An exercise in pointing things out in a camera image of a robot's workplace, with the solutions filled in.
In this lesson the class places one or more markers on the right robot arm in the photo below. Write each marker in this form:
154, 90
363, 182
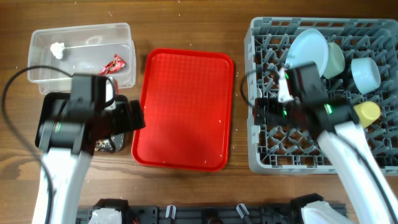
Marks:
335, 126

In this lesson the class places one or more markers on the mint green bowl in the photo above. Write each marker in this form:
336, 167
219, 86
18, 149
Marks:
336, 61

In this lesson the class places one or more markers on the light blue plate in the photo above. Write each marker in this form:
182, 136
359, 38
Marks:
309, 46

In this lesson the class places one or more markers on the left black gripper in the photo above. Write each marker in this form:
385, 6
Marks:
134, 115

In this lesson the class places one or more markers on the light blue bowl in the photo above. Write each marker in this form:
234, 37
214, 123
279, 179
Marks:
365, 74

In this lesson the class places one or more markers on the grey dishwasher rack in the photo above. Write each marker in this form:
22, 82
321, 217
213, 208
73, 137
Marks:
280, 150

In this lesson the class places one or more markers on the white tissue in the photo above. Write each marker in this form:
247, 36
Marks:
57, 50

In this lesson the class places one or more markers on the rice and peanut leftovers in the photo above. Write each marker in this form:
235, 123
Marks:
105, 145

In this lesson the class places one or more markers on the red serving tray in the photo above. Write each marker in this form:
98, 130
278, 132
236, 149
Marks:
186, 99

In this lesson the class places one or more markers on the red snack wrapper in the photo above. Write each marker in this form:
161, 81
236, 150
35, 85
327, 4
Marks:
114, 66

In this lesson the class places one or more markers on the yellow plastic cup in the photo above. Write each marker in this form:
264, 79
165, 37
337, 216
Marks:
368, 112

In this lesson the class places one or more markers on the black plastic tray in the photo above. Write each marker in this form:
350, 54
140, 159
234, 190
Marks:
52, 105

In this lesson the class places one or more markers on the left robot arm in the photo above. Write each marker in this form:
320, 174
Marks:
69, 127

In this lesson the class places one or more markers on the white plastic spoon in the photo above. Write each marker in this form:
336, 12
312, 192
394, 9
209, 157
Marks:
259, 93

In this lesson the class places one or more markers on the clear plastic bin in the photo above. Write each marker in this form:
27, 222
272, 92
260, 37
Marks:
87, 50

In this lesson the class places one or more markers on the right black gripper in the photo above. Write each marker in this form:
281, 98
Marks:
263, 111

